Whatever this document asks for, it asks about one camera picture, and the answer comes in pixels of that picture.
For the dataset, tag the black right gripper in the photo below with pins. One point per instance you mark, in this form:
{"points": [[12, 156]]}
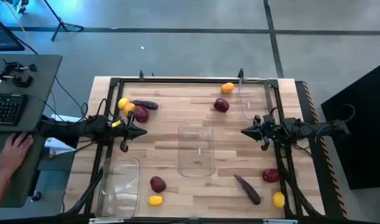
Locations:
{"points": [[266, 130]]}

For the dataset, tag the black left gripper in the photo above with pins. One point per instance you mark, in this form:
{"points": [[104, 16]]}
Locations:
{"points": [[122, 130]]}

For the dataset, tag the dark red apple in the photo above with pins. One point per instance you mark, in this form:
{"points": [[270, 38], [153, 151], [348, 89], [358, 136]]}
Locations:
{"points": [[221, 104], [271, 175], [141, 114], [158, 184]]}

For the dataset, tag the dark purple eggplant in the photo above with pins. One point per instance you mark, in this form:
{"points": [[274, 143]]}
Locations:
{"points": [[248, 189], [146, 104]]}

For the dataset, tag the yellow lemon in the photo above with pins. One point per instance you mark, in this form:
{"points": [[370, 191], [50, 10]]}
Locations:
{"points": [[155, 200], [123, 102], [278, 199]]}

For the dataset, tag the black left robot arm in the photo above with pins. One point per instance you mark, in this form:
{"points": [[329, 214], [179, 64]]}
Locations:
{"points": [[71, 130]]}

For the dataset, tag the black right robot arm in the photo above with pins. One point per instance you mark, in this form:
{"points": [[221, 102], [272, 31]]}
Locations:
{"points": [[317, 129]]}

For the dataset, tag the yellow tape tag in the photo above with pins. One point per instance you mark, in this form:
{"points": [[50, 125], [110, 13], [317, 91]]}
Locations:
{"points": [[116, 123]]}

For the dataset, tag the clear plastic bin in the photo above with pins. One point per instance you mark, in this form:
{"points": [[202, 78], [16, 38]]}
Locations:
{"points": [[255, 102], [118, 193], [196, 161]]}

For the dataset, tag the black board with hazard stripe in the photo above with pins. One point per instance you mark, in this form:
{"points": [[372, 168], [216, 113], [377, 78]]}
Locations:
{"points": [[317, 174]]}

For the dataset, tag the white and blue box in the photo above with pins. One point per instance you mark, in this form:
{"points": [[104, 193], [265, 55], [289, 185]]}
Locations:
{"points": [[57, 144]]}

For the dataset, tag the white tape strip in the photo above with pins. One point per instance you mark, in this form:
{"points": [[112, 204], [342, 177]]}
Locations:
{"points": [[106, 221], [280, 221]]}

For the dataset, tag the grey desk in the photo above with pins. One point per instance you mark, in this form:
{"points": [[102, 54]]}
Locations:
{"points": [[43, 81]]}

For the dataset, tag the person's hand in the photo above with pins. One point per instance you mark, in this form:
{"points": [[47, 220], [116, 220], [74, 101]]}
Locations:
{"points": [[15, 152]]}

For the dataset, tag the black tripod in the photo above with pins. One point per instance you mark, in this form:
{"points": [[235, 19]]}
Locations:
{"points": [[61, 24]]}

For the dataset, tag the black keyboard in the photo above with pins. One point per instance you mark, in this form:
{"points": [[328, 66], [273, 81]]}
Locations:
{"points": [[6, 109]]}

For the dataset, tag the black monitor screen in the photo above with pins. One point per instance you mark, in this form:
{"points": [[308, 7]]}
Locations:
{"points": [[1, 37]]}

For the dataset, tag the black frame post clamp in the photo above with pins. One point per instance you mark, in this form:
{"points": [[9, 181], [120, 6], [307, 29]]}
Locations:
{"points": [[240, 73], [141, 74]]}

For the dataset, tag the black metal table frame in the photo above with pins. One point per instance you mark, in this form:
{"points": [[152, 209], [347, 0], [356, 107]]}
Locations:
{"points": [[192, 81]]}

